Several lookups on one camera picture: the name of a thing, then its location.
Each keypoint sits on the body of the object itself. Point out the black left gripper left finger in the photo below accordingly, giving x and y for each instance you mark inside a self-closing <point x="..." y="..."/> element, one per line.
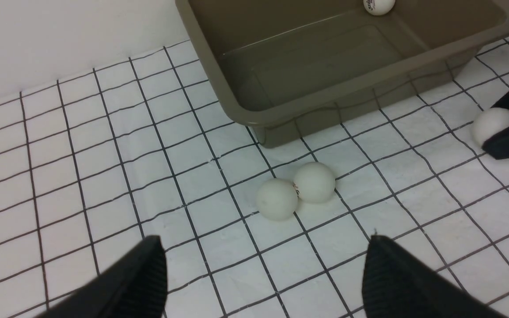
<point x="136" y="286"/>

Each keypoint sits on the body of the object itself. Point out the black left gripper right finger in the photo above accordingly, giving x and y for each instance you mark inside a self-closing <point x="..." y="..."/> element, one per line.
<point x="395" y="284"/>

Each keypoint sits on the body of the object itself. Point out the white printed ball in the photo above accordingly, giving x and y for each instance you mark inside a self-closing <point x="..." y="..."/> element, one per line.
<point x="378" y="7"/>

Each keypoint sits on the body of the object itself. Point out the white grid-pattern tablecloth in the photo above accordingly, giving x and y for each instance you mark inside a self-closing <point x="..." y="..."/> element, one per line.
<point x="93" y="163"/>

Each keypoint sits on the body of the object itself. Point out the olive green plastic bin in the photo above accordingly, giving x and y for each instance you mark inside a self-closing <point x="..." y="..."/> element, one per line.
<point x="290" y="68"/>

